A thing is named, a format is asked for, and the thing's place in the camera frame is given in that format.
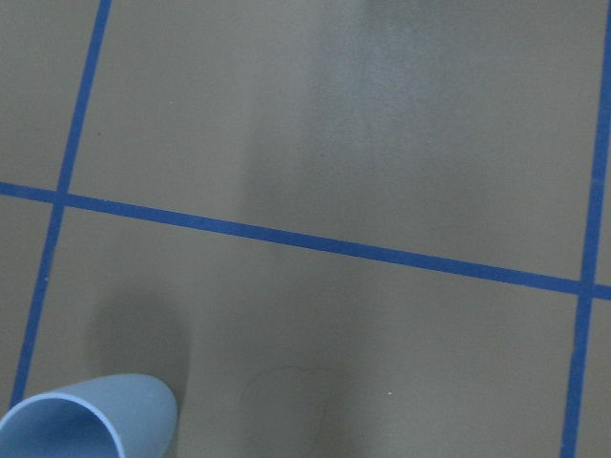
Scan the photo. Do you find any light blue plastic cup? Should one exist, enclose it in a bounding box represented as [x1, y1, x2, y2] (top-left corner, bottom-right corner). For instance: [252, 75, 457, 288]
[1, 374, 178, 457]

